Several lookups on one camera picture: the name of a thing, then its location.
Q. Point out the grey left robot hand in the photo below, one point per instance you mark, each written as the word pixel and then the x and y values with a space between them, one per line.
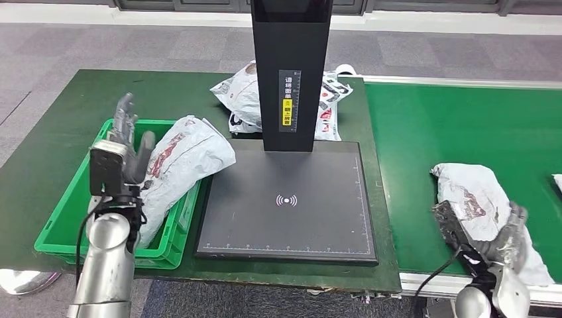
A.
pixel 138 162

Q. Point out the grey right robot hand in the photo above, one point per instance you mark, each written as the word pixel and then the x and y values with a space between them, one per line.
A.
pixel 513 250

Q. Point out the grey parcel bag red print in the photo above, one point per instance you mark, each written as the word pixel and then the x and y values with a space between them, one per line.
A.
pixel 558 182
pixel 474 188
pixel 189 153

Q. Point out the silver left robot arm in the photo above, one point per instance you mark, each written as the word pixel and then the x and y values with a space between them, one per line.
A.
pixel 107 263

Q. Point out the black inbound scanner machine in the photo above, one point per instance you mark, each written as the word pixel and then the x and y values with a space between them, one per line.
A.
pixel 263 197

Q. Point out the green conveyor belt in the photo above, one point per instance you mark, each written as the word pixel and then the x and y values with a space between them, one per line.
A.
pixel 439 131

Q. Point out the green plastic crate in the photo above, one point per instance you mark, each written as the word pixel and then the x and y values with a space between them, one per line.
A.
pixel 61 215

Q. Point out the dark green table mat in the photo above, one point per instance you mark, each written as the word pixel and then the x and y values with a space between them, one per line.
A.
pixel 66 96

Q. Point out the white plastic mailer bag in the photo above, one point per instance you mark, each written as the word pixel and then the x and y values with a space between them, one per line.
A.
pixel 241 94

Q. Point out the black yellow ruler label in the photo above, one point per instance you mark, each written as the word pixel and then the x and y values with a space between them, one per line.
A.
pixel 290 101

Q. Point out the chrome round floor base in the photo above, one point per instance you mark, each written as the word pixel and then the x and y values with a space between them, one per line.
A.
pixel 26 282

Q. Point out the white black-red printed mailer bag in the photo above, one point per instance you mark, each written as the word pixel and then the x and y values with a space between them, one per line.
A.
pixel 331 101

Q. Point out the white tape roll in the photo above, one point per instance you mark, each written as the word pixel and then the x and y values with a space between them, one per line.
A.
pixel 347 69

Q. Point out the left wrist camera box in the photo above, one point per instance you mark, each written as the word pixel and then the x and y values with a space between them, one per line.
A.
pixel 105 171

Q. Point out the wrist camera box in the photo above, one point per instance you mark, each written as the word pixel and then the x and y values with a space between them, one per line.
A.
pixel 105 171
pixel 450 228

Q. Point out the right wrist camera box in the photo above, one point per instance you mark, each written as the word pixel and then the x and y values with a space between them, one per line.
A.
pixel 450 228

